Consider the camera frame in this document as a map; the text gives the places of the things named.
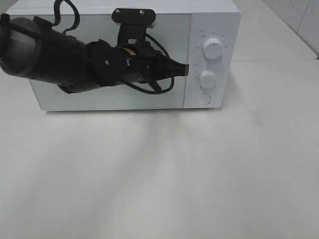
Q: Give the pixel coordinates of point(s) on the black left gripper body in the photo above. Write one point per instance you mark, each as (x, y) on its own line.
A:
(125, 63)

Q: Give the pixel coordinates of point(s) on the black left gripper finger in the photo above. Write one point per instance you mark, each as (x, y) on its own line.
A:
(178, 69)

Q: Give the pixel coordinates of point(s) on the round white door button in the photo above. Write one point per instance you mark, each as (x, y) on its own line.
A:
(203, 99)

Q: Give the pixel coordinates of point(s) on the white microwave door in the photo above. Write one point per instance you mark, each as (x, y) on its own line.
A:
(170, 30)

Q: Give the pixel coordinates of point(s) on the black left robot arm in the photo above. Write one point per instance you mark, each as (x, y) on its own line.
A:
(32, 49)

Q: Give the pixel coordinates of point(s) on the lower white timer knob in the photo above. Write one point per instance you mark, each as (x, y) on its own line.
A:
(207, 79)

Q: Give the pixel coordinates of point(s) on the upper white power knob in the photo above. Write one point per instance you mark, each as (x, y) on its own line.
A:
(212, 47)

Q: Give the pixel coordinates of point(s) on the white microwave oven body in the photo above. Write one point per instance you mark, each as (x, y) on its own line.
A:
(222, 22)

